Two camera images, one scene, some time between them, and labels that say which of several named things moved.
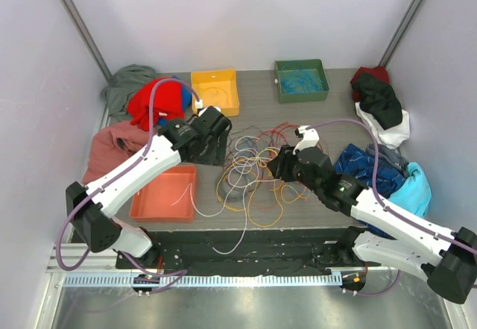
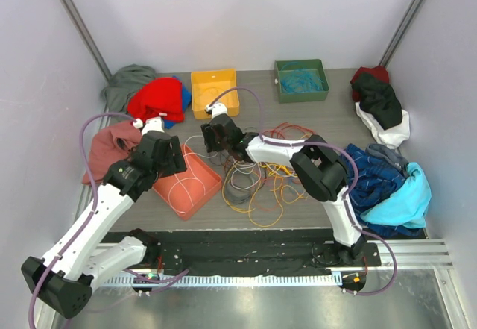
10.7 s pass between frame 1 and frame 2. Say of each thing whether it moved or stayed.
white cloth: stayed
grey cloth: stayed
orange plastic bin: moved
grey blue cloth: stayed
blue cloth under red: stayed
